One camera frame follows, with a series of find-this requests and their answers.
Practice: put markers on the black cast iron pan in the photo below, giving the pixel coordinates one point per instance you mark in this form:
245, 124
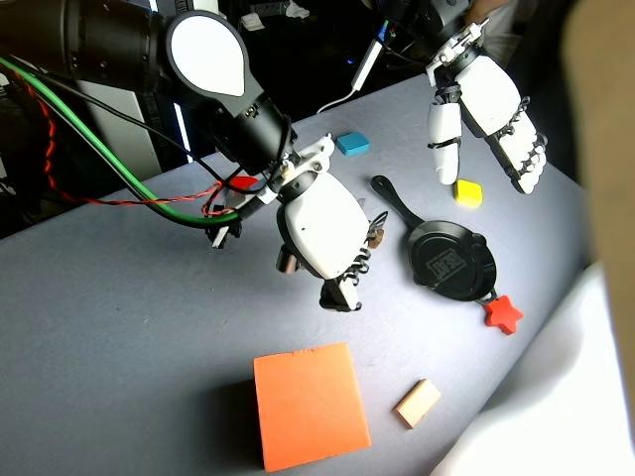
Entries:
451, 260

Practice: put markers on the brown meat chunk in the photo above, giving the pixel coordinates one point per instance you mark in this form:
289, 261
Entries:
379, 239

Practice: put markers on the red star block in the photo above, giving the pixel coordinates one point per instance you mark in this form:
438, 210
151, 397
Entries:
502, 315

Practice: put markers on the person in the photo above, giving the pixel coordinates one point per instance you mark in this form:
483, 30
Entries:
488, 7

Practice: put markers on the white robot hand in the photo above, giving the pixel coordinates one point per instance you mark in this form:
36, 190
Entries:
322, 228
488, 94

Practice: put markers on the blue block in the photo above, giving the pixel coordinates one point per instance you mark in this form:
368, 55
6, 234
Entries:
352, 144

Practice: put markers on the large orange cube block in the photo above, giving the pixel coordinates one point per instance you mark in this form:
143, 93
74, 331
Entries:
307, 406

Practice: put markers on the white backdrop sheet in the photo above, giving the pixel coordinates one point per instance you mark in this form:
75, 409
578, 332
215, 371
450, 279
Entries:
555, 396

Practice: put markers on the yellow block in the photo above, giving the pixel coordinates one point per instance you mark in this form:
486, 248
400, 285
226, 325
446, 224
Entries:
469, 193

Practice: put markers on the beige blurred post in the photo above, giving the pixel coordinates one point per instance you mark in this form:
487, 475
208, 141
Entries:
610, 124

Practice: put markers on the tan wooden block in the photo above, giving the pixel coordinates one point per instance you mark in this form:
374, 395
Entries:
418, 404

